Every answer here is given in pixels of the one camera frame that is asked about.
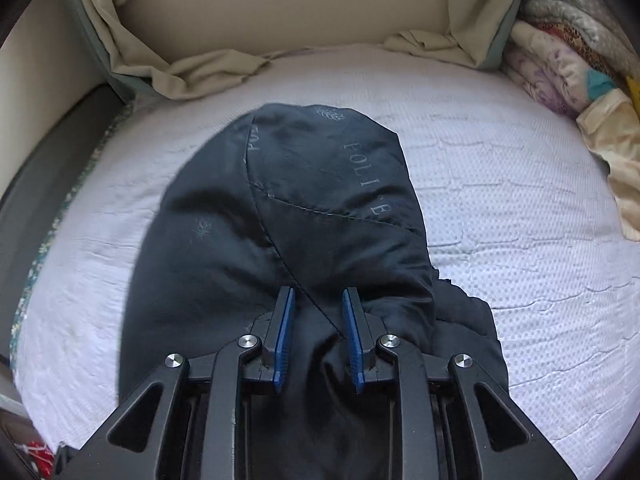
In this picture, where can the beige curtain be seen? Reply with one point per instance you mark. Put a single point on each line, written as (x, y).
(475, 25)
(165, 70)

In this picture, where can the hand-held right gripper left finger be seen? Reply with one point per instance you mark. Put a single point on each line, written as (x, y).
(283, 340)

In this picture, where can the red patterned cloth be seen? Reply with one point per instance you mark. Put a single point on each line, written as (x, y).
(39, 460)

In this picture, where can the black padded jacket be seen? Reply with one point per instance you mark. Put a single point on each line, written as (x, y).
(300, 185)

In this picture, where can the cream cloth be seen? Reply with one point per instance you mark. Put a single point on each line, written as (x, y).
(612, 135)

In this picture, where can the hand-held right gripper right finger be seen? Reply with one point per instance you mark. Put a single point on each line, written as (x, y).
(352, 345)

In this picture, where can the grey white folded blanket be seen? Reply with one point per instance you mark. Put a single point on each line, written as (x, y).
(580, 15)

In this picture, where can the bed with white cover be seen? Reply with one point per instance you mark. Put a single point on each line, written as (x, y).
(500, 185)

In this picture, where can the floral folded quilt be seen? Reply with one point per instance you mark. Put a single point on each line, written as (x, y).
(545, 65)

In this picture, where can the yellow cloth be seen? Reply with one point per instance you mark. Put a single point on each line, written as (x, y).
(634, 85)

